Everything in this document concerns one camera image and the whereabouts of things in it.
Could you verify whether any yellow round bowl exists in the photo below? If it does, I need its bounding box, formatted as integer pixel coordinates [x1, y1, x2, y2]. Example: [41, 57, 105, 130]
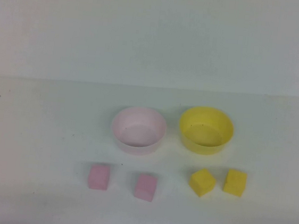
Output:
[175, 103, 237, 159]

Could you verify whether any yellow foam cube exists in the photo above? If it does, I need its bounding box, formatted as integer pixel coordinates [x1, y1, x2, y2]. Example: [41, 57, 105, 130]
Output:
[187, 167, 218, 200]
[221, 168, 249, 199]

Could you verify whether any pink foam cube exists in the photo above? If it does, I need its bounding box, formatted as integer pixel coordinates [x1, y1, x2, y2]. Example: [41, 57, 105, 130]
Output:
[87, 163, 112, 192]
[133, 172, 159, 204]

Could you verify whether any pale pink round bowl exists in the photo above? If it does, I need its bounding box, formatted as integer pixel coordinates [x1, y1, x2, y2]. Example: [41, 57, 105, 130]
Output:
[109, 103, 170, 159]

